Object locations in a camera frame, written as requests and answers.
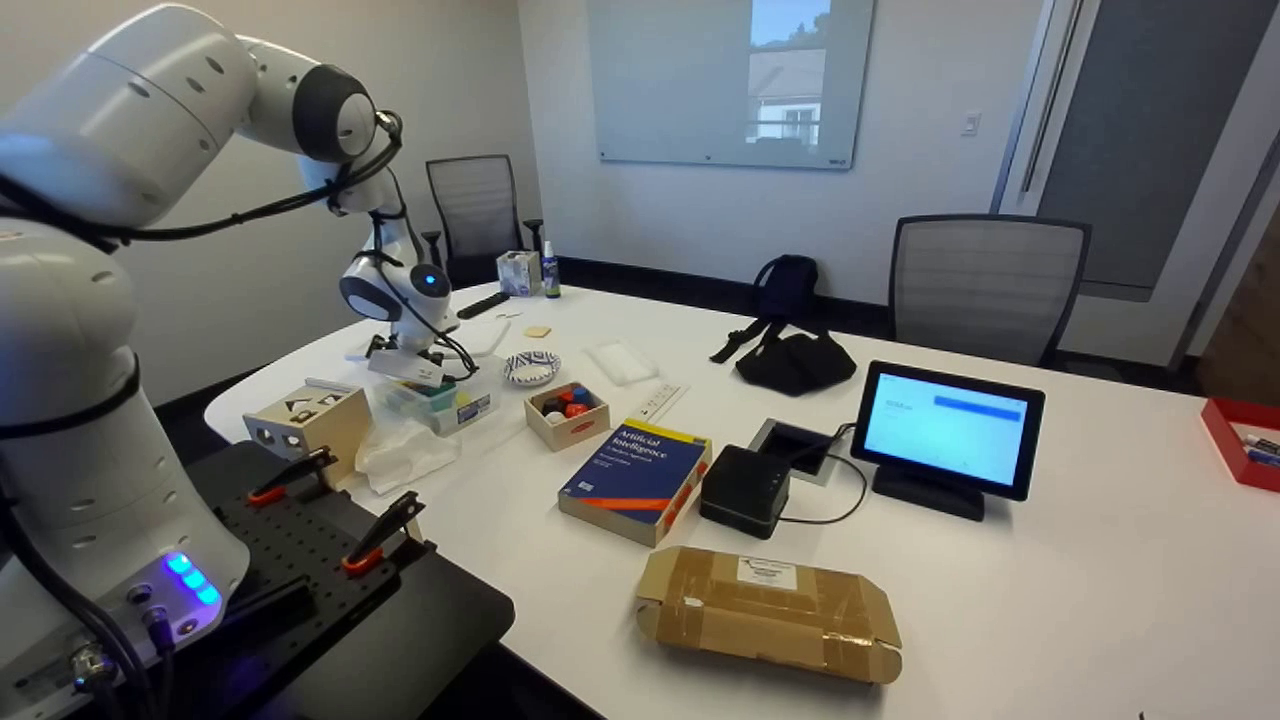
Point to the grey window blind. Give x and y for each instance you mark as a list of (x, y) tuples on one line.
[(1155, 135)]

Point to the wooden toy box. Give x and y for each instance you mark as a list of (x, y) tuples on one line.
[(565, 429)]

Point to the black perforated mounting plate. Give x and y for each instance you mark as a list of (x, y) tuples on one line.
[(401, 624)]

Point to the clear plastic bag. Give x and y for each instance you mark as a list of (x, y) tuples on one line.
[(404, 460)]

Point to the black remote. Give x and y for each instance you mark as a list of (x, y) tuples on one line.
[(483, 304)]

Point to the red toy ball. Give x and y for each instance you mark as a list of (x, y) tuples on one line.
[(568, 399)]

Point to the blue textbook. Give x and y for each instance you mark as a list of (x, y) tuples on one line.
[(632, 481)]

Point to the white lunchbox lid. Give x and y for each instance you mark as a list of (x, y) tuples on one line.
[(386, 359)]

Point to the white tape roll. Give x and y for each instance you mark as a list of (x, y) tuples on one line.
[(529, 369)]

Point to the red box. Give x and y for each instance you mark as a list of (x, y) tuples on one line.
[(1244, 445)]

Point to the grey mesh office chair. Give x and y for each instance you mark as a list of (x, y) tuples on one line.
[(471, 206), (984, 284)]

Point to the recessed table power box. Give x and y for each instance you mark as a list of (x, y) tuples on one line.
[(799, 445)]

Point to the white tissue box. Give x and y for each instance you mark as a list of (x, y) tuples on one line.
[(517, 272)]

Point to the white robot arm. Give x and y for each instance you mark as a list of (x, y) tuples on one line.
[(82, 402)]

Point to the brown cardboard box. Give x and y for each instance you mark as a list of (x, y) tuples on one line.
[(764, 613)]

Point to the wall whiteboard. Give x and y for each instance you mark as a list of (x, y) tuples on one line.
[(695, 82)]

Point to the small black box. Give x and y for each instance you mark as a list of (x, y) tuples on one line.
[(741, 491)]

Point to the black tablet with stand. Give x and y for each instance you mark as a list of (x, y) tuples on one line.
[(948, 425)]

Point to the small dark bottle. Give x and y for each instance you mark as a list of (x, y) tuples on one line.
[(549, 268)]

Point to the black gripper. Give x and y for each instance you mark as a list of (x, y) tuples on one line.
[(426, 335)]

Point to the white eraser block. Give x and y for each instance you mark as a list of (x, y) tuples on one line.
[(622, 365)]

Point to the yellow sticky note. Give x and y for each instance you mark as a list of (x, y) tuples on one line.
[(538, 328)]

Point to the black backpack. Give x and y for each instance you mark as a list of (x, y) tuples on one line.
[(792, 359)]

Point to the white light switch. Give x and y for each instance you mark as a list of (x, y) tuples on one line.
[(971, 123)]

